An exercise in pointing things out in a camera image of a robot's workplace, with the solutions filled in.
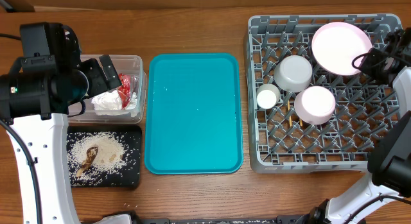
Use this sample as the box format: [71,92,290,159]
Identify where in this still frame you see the grey dishwasher rack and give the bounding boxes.
[245,13,402,173]

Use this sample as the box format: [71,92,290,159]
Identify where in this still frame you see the clear plastic bin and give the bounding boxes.
[68,55,146,124]

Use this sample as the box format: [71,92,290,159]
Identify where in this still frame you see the cream paper cup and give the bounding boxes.
[256,83,280,109]

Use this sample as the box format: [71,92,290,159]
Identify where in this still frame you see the pink plate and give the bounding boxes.
[311,22,372,76]

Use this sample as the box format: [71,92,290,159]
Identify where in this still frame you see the white napkin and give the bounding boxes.
[91,90,138,117]

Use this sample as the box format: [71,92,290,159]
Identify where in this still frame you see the red snack wrapper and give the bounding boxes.
[117,73,132,109]

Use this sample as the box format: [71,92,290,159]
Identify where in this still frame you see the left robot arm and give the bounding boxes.
[1,22,121,223]

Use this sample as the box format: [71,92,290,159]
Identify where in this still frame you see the black plastic tray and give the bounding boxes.
[65,125,143,189]

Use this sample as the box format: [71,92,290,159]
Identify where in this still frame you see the teal serving tray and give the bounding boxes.
[144,53,243,175]

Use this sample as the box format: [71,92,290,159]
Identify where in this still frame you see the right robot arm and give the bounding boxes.
[297,28,410,224]

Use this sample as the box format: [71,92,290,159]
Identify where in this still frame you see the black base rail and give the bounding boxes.
[80,211,322,224]

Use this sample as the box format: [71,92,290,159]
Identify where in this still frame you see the grey bowl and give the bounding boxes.
[274,55,313,92]

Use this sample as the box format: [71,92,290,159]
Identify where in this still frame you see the rice and food scraps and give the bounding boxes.
[66,131,141,186]

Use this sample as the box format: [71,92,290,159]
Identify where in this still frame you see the pink bowl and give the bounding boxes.
[294,86,336,125]

